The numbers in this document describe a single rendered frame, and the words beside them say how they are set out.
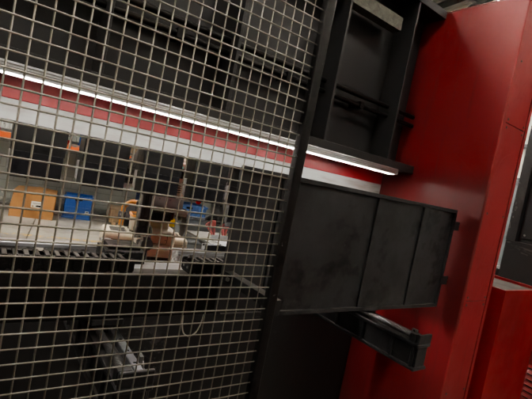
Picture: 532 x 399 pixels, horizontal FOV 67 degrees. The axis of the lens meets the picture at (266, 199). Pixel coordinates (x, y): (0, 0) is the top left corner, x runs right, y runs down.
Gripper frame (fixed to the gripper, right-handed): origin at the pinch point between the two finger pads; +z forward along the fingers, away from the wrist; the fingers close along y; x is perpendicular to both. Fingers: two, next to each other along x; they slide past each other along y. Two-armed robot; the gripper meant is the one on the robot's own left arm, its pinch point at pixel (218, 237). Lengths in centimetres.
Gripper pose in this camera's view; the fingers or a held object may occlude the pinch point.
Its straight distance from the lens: 184.3
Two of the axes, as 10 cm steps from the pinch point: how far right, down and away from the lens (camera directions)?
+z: 0.8, 9.4, -3.4
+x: -5.9, 3.1, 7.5
